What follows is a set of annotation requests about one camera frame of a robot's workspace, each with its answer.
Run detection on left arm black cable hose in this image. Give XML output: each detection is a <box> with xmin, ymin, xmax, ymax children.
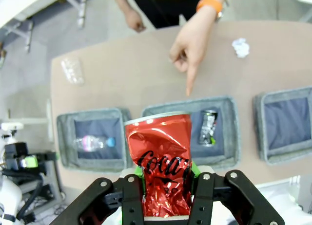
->
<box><xmin>1</xmin><ymin>169</ymin><xmax>46</xmax><ymax>222</ymax></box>

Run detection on grey fabric basket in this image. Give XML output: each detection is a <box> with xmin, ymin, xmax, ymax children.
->
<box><xmin>141</xmin><ymin>95</ymin><xmax>241</xmax><ymax>172</ymax></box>
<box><xmin>253</xmin><ymin>85</ymin><xmax>312</xmax><ymax>165</ymax></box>
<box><xmin>56</xmin><ymin>107</ymin><xmax>132</xmax><ymax>172</ymax></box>

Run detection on orange wrist watch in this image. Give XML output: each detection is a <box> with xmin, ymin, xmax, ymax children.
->
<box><xmin>196</xmin><ymin>0</ymin><xmax>224</xmax><ymax>22</ymax></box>

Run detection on crushed red cola can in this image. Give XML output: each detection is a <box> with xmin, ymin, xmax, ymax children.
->
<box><xmin>123</xmin><ymin>112</ymin><xmax>195</xmax><ymax>218</ymax></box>

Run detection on person's left hand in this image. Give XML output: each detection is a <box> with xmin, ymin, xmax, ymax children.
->
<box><xmin>169</xmin><ymin>10</ymin><xmax>216</xmax><ymax>97</ymax></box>

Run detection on clear crushed plastic cup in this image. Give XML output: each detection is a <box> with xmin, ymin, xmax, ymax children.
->
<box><xmin>60</xmin><ymin>57</ymin><xmax>85</xmax><ymax>86</ymax></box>

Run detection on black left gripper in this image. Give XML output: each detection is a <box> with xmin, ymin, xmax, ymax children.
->
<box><xmin>4</xmin><ymin>142</ymin><xmax>60</xmax><ymax>171</ymax></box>

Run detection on crumpled white paper ball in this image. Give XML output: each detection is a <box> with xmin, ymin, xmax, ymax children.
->
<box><xmin>231</xmin><ymin>37</ymin><xmax>251</xmax><ymax>58</ymax></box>

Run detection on clear plastic bottle blue cap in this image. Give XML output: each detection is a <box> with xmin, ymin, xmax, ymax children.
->
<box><xmin>73</xmin><ymin>134</ymin><xmax>117</xmax><ymax>152</ymax></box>

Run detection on large white table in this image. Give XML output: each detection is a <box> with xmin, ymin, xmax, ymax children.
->
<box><xmin>282</xmin><ymin>0</ymin><xmax>312</xmax><ymax>23</ymax></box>

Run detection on crushed black soda can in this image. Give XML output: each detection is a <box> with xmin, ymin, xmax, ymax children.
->
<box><xmin>198</xmin><ymin>110</ymin><xmax>218</xmax><ymax>147</ymax></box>

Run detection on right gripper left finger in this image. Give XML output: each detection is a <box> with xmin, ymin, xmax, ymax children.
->
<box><xmin>51</xmin><ymin>165</ymin><xmax>147</xmax><ymax>225</ymax></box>

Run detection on black trousers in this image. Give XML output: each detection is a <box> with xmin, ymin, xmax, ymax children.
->
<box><xmin>129</xmin><ymin>0</ymin><xmax>206</xmax><ymax>29</ymax></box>

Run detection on person's right forearm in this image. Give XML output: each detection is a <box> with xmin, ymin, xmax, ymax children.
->
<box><xmin>109</xmin><ymin>0</ymin><xmax>134</xmax><ymax>13</ymax></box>

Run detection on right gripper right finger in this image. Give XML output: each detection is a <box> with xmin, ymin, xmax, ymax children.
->
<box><xmin>189</xmin><ymin>161</ymin><xmax>286</xmax><ymax>225</ymax></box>

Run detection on thin black cord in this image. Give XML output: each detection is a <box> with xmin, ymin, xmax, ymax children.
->
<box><xmin>147</xmin><ymin>0</ymin><xmax>172</xmax><ymax>26</ymax></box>

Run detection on person's right hand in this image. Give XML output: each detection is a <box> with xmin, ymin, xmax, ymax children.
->
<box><xmin>123</xmin><ymin>9</ymin><xmax>147</xmax><ymax>33</ymax></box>

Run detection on small white table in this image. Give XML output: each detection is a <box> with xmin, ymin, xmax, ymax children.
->
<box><xmin>0</xmin><ymin>0</ymin><xmax>89</xmax><ymax>53</ymax></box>

